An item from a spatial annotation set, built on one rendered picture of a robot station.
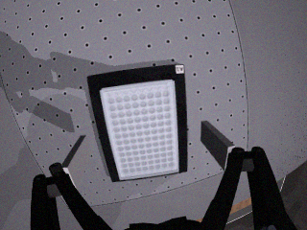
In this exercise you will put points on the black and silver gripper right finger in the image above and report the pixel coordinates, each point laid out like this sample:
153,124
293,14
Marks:
267,204

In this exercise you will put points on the white well plate lid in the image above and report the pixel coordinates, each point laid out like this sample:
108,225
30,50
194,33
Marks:
141,122

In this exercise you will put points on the black rectangular frame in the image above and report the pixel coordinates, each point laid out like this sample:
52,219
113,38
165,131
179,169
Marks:
173,72

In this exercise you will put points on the grey perforated base plate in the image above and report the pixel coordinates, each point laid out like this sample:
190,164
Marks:
49,47

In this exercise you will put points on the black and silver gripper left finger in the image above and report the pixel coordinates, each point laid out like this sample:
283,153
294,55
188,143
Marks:
44,212

